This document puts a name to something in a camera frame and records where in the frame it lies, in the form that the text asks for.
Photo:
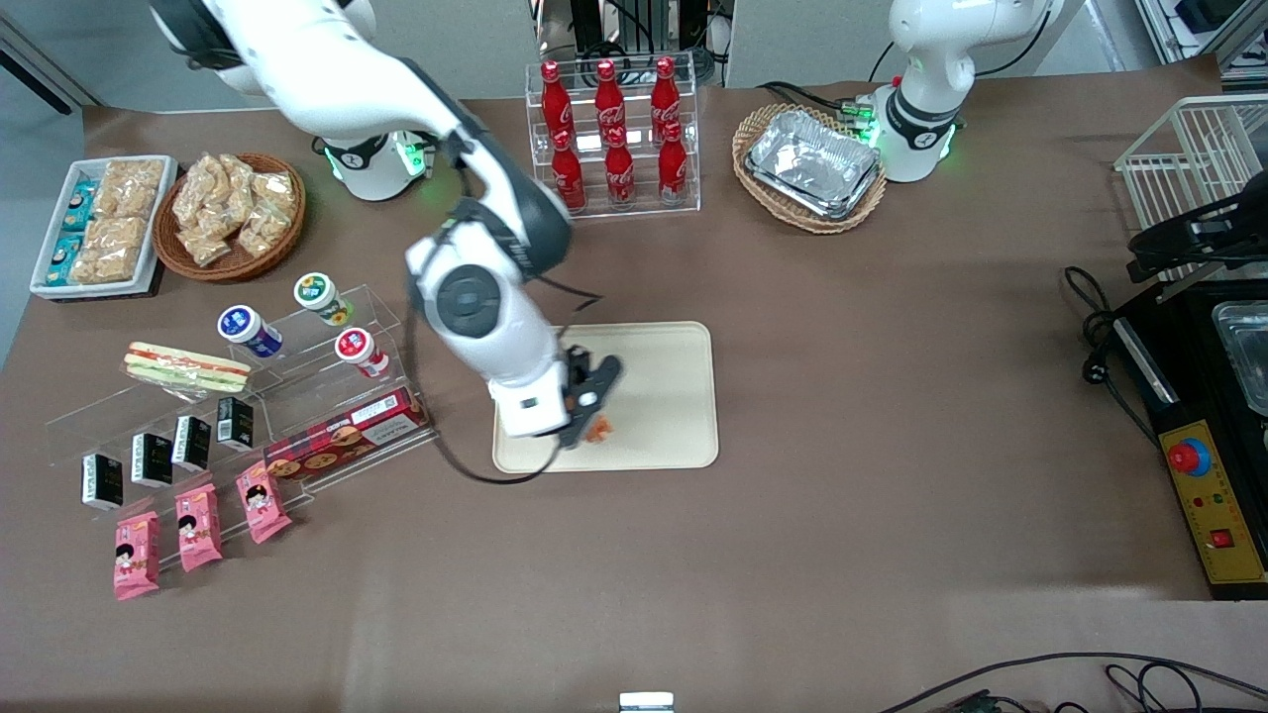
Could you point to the blue lidded white bottle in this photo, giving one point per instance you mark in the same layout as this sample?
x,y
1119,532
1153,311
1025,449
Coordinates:
x,y
246,327

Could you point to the wrapped cucumber ham sandwich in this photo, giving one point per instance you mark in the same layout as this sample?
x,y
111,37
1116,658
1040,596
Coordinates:
x,y
188,368

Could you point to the pink snack packet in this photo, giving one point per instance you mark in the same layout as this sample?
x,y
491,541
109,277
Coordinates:
x,y
263,502
198,528
136,555

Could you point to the orange crab sandwich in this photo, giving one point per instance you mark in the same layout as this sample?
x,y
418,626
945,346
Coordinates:
x,y
600,430

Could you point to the beige plastic tray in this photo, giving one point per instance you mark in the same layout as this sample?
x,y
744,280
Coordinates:
x,y
664,396

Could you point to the small blue snack pack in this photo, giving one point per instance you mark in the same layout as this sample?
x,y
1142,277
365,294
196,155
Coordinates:
x,y
67,248
79,205

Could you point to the clear bag of puffed snacks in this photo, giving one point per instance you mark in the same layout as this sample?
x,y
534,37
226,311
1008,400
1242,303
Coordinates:
x,y
264,233
206,243
198,186
238,178
275,193

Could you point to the green lidded white bottle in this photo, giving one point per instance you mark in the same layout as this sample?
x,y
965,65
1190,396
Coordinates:
x,y
319,295

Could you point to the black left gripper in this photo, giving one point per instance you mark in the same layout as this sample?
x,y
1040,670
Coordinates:
x,y
1167,241

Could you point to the small black carton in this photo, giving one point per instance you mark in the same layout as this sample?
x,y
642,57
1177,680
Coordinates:
x,y
235,423
102,482
152,460
191,443

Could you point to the small silver white device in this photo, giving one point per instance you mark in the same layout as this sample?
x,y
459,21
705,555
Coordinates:
x,y
646,702

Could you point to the red cookie box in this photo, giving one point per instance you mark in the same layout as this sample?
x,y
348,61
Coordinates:
x,y
347,441

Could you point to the clear acrylic tiered stand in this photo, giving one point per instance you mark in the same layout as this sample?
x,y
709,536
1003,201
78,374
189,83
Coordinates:
x,y
89,426

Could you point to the red lidded white bottle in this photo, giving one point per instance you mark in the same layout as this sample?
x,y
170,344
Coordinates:
x,y
359,350

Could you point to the metal pan in machine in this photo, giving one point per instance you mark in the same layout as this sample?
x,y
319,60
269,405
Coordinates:
x,y
1246,347

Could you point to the red cola bottle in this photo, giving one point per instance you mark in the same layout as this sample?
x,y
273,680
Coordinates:
x,y
568,176
608,99
620,173
673,168
555,99
665,94

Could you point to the tan rice cracker pack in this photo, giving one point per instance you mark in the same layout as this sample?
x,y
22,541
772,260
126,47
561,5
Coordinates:
x,y
111,248
134,188

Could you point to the black sealing machine yellow panel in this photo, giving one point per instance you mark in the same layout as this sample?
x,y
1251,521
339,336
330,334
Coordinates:
x,y
1189,356

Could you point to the light wicker basket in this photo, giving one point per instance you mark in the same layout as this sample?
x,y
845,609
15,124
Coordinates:
x,y
753,188

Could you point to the clear acrylic bottle stand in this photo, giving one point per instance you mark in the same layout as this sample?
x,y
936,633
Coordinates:
x,y
307,347

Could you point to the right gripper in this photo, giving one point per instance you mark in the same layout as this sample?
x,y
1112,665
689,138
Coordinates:
x,y
576,362

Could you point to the aluminium foil tray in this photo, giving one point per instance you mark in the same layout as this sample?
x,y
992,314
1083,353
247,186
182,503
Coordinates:
x,y
812,158

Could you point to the clear acrylic cola rack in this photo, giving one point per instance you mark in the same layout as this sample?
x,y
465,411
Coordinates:
x,y
594,203

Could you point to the white rectangular dish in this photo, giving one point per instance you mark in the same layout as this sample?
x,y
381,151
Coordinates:
x,y
158,238

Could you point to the brown wicker basket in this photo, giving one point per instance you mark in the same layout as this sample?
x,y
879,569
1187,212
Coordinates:
x,y
233,265

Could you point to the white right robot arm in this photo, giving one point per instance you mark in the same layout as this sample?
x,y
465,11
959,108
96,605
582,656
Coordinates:
x,y
327,69

